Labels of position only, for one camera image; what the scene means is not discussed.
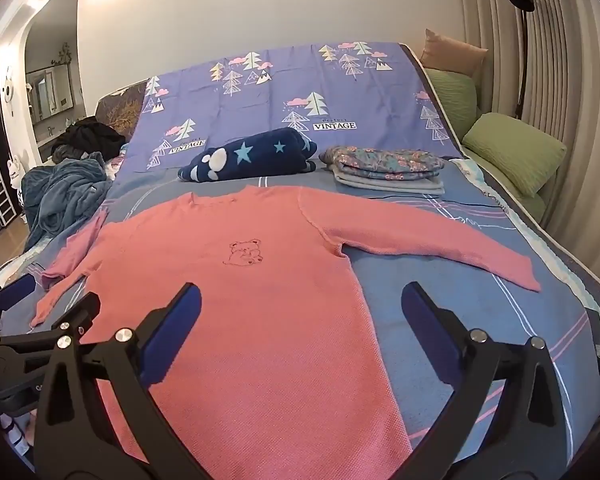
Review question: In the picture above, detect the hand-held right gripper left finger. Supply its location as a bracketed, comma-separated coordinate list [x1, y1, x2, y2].
[32, 282, 203, 480]

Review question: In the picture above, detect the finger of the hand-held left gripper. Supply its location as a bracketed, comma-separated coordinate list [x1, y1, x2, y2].
[0, 274, 37, 336]
[0, 292, 102, 361]

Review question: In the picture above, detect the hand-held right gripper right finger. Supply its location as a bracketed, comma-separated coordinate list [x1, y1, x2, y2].
[401, 281, 568, 480]

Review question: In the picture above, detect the pink bear-print sweater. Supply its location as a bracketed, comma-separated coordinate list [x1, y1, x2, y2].
[30, 185, 542, 471]

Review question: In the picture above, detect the black clothes pile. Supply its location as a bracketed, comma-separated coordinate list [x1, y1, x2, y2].
[50, 116, 127, 163]

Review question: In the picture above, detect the blue striped bedsheet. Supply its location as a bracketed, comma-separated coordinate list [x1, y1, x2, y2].
[0, 42, 600, 466]

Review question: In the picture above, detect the mauve pink garment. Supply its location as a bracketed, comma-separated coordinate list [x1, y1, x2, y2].
[41, 209, 108, 281]

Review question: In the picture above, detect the white shelf rack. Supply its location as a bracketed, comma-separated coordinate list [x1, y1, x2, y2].
[0, 165, 18, 226]

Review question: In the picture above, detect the blue-grey crumpled blanket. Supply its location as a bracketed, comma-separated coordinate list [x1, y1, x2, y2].
[21, 151, 113, 251]

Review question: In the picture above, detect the grey folded cloth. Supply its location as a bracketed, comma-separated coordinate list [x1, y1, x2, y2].
[332, 170, 446, 196]

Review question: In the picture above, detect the navy star-print folded blanket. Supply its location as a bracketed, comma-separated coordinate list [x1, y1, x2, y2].
[176, 127, 317, 183]

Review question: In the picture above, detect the green pillow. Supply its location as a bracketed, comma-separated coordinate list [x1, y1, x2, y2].
[425, 69, 478, 141]
[462, 112, 568, 198]

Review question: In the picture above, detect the dark gold-patterned cushion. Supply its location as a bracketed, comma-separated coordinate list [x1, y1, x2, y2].
[96, 80, 146, 136]

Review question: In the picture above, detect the purple tree-print sheet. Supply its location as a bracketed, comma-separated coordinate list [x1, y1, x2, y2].
[130, 40, 463, 173]

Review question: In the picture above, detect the peach pillow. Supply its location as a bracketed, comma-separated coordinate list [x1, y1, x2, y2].
[420, 29, 488, 72]

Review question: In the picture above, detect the wall mirror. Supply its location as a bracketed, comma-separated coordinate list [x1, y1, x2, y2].
[26, 65, 76, 121]

